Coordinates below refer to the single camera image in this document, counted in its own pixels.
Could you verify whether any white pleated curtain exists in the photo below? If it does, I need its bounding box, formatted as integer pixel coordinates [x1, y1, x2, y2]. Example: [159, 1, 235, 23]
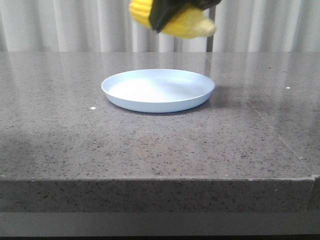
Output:
[0, 0, 320, 52]

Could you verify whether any yellow corn cob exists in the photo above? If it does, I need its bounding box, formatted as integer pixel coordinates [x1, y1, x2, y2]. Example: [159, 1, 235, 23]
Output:
[129, 0, 220, 39]

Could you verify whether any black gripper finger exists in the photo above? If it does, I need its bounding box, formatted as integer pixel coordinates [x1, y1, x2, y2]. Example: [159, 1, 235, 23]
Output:
[148, 0, 220, 34]

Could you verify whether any light blue round plate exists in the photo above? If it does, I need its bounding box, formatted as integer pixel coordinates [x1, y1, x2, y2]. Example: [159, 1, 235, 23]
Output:
[101, 69, 215, 113]

